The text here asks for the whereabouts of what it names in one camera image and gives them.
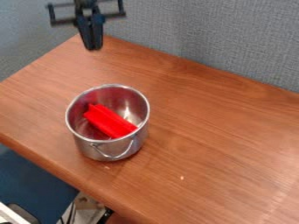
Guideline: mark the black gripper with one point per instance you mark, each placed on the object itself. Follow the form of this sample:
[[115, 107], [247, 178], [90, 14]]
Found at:
[[87, 11]]

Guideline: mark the red rectangular block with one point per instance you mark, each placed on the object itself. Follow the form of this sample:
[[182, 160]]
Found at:
[[108, 121]]

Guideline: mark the stainless steel pot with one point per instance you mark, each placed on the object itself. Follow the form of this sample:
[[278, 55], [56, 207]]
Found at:
[[130, 104]]

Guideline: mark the white object at corner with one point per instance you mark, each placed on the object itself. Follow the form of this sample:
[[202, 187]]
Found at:
[[10, 217]]

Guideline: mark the metal table leg bracket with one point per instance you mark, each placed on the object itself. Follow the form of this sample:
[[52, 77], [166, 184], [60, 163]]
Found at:
[[86, 211]]

